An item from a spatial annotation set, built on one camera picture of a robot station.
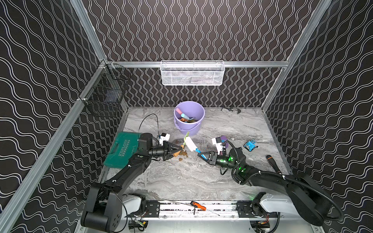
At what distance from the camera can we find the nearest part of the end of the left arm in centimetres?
72

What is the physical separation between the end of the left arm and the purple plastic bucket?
21cm

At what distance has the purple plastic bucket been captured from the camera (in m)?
0.92
